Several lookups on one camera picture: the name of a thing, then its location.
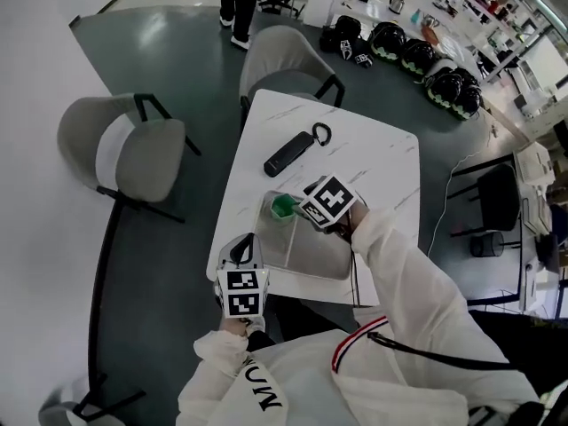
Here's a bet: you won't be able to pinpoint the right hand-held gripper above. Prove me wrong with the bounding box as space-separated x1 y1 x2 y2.
298 173 357 232

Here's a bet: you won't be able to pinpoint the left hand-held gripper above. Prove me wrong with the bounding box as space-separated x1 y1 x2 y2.
215 233 272 320

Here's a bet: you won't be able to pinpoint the green cup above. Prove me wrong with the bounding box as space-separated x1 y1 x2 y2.
270 193 297 219

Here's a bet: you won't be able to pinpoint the grey compartment tray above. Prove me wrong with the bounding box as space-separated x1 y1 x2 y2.
251 188 356 281

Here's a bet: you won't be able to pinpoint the person's right forearm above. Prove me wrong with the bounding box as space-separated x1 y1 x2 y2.
330 200 471 327

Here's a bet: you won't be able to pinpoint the black shoulder bag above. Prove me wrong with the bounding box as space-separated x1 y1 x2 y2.
468 311 568 426

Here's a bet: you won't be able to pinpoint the person's left forearm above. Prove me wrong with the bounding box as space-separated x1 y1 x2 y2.
177 317 290 426

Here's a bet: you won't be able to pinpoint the black handset with coiled loop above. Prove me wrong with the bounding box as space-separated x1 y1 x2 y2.
263 122 332 178

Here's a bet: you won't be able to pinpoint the white marble table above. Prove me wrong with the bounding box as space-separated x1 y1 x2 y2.
206 88 421 308

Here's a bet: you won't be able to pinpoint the person's black trousers legs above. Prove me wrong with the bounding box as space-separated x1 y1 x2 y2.
265 295 361 346

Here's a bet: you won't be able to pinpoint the grey chair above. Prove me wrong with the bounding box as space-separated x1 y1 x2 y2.
57 93 203 224
239 25 346 137
37 373 147 426

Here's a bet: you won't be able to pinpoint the dark dining chair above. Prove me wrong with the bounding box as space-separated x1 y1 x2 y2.
447 162 524 239

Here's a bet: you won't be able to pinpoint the black bag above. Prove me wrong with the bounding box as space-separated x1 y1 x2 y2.
319 14 361 55

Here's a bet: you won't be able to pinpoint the person's white jacket torso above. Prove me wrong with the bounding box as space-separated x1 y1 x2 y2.
177 308 543 426

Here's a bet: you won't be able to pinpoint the grey long table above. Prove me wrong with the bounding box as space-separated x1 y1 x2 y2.
509 142 568 314

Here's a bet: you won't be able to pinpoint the white storage box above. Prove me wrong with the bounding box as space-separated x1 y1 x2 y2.
513 142 556 190

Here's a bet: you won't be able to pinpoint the white floor cable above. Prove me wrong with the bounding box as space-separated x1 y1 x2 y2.
425 150 485 256

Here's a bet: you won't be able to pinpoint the black wire waste bin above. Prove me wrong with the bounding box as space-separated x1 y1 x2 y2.
469 231 506 259

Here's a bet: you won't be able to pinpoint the black cable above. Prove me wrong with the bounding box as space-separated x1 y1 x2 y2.
367 331 525 370

